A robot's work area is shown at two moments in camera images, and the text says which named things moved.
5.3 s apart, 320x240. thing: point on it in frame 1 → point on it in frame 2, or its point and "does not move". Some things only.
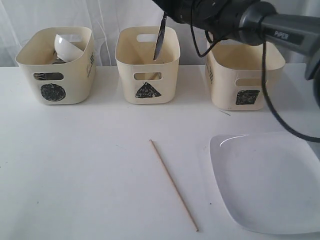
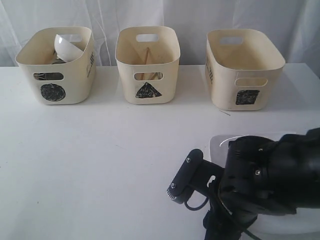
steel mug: x=59 y=61 does not move
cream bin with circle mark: x=71 y=83 does not move
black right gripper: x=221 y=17 → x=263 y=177
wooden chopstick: x=175 y=186 → x=147 y=50
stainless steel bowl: x=48 y=76 does not move
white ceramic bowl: x=65 y=51 does not move
